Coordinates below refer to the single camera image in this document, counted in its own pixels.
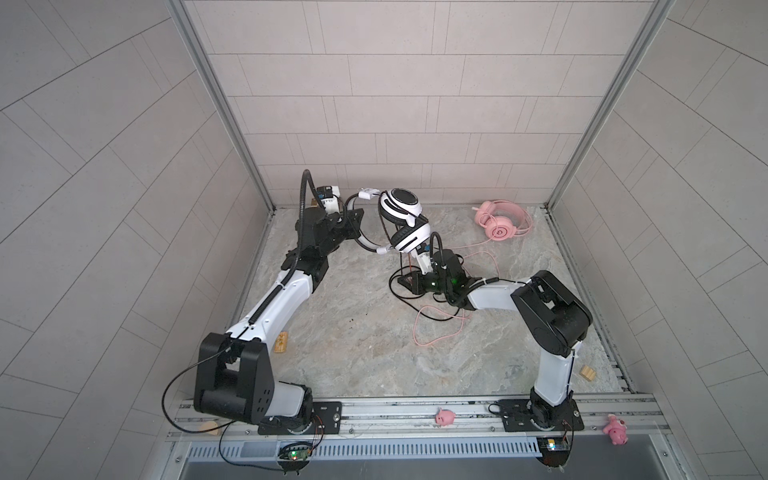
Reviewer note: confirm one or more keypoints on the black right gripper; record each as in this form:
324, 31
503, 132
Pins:
417, 282

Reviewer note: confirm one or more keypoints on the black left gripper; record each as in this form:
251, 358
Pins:
349, 227

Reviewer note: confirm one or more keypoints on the white black headphones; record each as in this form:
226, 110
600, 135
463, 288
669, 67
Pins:
403, 209

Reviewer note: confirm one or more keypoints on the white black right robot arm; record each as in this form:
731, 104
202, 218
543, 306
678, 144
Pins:
556, 319

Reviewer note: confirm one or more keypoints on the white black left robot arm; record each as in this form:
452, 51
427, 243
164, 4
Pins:
235, 379

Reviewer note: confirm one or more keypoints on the pink headphones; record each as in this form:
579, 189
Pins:
502, 220

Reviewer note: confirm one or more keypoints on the wooden domino block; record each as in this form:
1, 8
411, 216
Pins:
280, 345

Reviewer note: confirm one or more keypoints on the pink pig toy centre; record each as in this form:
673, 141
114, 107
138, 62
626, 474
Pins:
445, 417

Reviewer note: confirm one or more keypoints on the pink pig toy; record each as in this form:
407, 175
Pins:
445, 417
616, 430

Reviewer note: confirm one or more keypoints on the small wooden block right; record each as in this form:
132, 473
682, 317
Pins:
588, 373

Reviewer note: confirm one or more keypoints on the right circuit board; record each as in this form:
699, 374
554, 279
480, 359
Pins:
554, 451

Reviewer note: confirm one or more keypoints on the circuit board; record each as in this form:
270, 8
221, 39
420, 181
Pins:
296, 452
554, 451

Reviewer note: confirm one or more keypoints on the left circuit board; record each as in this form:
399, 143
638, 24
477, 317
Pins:
296, 452

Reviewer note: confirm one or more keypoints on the pink pig toy right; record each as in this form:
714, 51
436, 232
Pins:
616, 430

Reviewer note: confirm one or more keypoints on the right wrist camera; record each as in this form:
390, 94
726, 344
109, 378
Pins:
423, 257

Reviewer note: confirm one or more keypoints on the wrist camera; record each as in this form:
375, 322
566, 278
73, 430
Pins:
329, 197
423, 257

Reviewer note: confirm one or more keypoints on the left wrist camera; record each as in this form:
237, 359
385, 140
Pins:
329, 197

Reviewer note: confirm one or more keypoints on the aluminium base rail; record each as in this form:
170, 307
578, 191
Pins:
414, 417

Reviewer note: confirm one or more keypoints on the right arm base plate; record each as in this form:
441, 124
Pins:
537, 415

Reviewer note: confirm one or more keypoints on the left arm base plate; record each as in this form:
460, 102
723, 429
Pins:
324, 418

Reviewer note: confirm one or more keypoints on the tan object on rail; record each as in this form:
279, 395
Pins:
210, 427

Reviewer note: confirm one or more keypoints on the left metal corner post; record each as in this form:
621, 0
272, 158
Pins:
192, 40

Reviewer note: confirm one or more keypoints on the metal corner post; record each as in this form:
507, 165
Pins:
647, 32
192, 40

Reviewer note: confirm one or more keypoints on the right metal corner post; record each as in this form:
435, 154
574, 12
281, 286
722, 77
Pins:
647, 32

